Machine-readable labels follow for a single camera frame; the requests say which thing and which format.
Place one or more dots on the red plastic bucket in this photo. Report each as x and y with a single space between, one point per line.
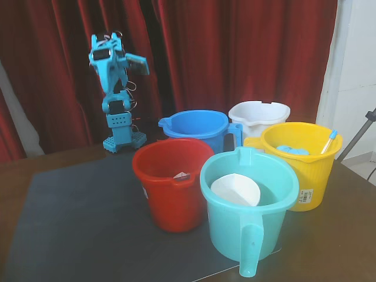
173 205

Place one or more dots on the red curtain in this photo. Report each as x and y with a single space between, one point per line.
220 53

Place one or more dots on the yellow plastic bucket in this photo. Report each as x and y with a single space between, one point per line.
311 179

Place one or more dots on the dark grey mat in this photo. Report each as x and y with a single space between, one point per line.
88 241

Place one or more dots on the teal plastic bucket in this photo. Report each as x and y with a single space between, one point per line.
232 232

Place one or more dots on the white folded paper piece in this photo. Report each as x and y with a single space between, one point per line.
181 175

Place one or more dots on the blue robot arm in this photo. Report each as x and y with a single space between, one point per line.
117 119

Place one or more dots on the blue plastic bucket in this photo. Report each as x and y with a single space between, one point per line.
211 138

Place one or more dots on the blue rubber glove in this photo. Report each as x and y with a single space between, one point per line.
292 150

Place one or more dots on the grey tripod leg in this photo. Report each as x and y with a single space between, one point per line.
357 135

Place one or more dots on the white plastic bucket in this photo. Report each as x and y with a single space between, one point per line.
249 126

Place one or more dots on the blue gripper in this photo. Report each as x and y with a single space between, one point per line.
115 77

